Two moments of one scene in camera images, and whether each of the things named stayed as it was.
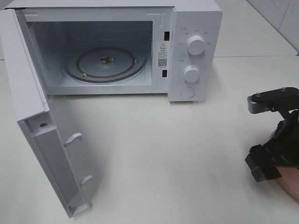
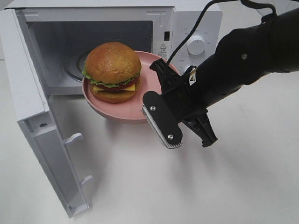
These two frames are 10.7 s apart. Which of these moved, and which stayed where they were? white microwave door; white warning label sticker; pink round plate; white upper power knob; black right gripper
Moved: black right gripper; pink round plate
Stayed: white microwave door; white upper power knob; white warning label sticker
